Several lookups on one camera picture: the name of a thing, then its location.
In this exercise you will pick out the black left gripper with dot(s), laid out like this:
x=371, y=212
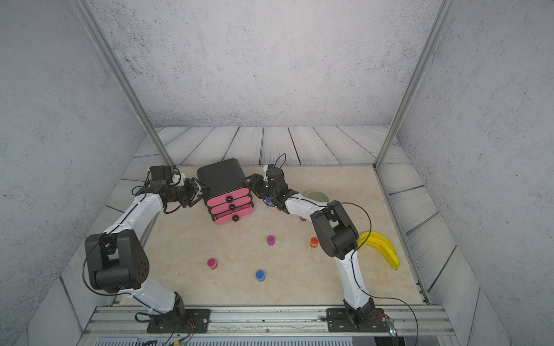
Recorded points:
x=195, y=189

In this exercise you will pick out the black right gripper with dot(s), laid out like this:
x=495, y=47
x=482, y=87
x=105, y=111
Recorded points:
x=254, y=183

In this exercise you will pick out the black pink drawer cabinet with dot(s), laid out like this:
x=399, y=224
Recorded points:
x=226, y=197

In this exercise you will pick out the purple paint can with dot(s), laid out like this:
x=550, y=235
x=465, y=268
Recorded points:
x=271, y=241

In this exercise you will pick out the magenta paint can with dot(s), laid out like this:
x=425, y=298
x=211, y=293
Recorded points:
x=212, y=263

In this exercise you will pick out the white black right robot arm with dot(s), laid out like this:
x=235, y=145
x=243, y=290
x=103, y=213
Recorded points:
x=335, y=231

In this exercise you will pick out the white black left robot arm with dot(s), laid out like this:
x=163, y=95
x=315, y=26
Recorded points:
x=116, y=263

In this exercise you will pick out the orange paint can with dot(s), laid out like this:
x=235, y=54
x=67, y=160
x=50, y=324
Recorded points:
x=314, y=242

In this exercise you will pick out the green bowl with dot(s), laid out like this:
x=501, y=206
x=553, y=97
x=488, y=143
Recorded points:
x=318, y=196

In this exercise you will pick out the yellow banana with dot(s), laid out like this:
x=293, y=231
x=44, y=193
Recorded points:
x=383, y=245

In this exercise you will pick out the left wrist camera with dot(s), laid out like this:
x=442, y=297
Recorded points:
x=164, y=175

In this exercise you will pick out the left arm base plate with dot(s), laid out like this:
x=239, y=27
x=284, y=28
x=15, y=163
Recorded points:
x=193, y=321

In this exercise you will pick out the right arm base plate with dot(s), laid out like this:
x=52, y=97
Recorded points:
x=343, y=320

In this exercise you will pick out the aluminium front rail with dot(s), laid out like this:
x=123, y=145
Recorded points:
x=271, y=325

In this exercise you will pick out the left metal frame post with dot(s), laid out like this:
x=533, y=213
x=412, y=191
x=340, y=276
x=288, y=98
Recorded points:
x=95, y=32

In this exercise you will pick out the metal frame post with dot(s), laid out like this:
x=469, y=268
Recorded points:
x=430, y=45
x=95, y=32

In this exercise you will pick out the right metal frame post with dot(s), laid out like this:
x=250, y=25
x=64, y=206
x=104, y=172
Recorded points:
x=430, y=45

